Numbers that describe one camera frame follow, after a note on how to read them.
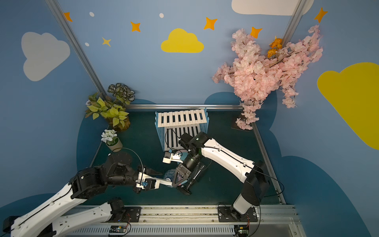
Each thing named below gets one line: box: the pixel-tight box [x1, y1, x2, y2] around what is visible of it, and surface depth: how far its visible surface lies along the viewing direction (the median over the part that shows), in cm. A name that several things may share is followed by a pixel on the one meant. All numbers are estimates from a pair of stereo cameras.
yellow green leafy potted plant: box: [84, 82, 136, 132], surface depth 95 cm
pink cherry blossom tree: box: [211, 24, 324, 131], surface depth 73 cm
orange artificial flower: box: [266, 36, 283, 58], surface depth 84 cm
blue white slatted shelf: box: [154, 108, 210, 152], surface depth 84 cm
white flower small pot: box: [100, 128, 123, 153], surface depth 92 cm
